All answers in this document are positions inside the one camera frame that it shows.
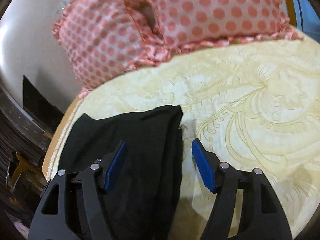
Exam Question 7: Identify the black pants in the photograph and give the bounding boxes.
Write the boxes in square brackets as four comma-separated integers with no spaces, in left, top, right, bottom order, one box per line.
[59,105,183,239]

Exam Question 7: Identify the black flat panel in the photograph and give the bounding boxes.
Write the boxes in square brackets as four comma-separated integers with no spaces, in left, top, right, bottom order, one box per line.
[22,75,64,133]

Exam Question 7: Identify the cream patterned bed cover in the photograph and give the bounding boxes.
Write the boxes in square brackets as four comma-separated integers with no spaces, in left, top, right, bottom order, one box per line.
[53,37,319,239]

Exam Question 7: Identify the pink polka dot pillow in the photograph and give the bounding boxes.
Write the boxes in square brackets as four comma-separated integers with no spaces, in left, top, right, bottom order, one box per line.
[53,0,171,98]
[125,0,301,53]

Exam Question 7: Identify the wood framed glass window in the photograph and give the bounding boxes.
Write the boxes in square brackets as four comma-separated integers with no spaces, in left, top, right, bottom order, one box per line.
[281,0,319,43]

